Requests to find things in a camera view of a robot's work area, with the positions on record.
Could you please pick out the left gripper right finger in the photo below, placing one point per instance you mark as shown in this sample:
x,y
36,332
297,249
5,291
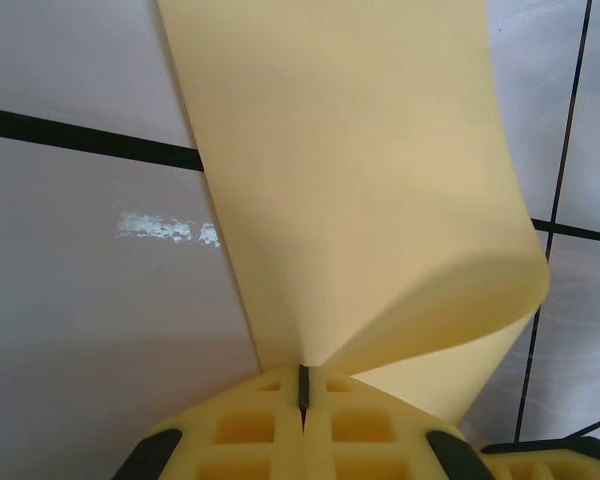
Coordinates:
x,y
365,430

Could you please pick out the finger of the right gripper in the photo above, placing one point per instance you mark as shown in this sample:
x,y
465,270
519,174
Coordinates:
x,y
555,462

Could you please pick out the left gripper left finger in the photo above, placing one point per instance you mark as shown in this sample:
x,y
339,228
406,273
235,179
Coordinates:
x,y
240,430

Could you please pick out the yellow cloth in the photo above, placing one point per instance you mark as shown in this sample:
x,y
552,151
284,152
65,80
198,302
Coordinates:
x,y
330,150

